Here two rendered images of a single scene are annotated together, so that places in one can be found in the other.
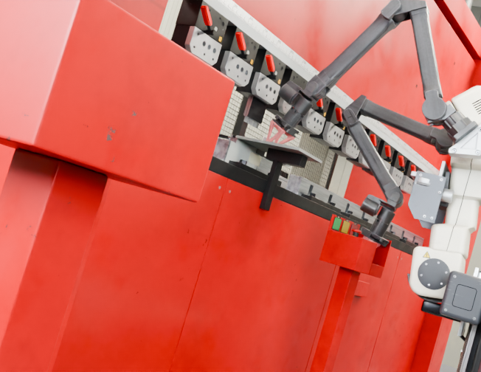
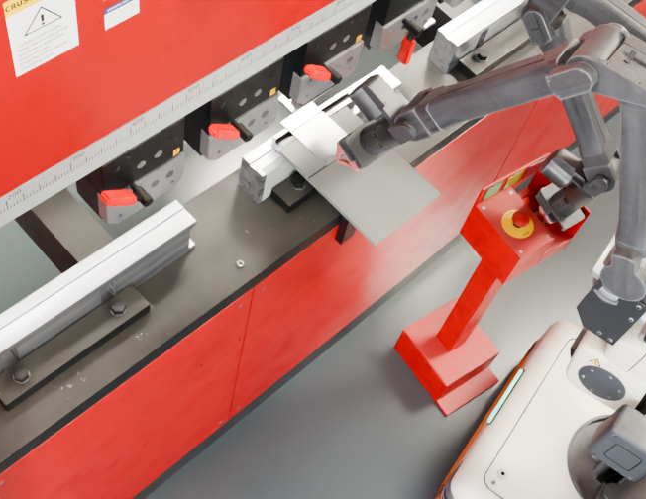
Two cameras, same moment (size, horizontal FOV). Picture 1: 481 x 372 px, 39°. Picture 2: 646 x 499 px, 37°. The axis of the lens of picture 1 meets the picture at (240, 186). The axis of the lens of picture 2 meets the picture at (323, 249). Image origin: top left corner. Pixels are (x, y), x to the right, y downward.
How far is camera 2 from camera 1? 2.23 m
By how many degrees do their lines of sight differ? 62
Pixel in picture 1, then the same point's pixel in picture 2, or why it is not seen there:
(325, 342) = (469, 303)
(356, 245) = (510, 258)
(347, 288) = not seen: hidden behind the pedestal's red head
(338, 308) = (488, 282)
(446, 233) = (632, 356)
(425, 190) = (608, 305)
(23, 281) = not seen: outside the picture
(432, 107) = (620, 281)
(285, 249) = not seen: hidden behind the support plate
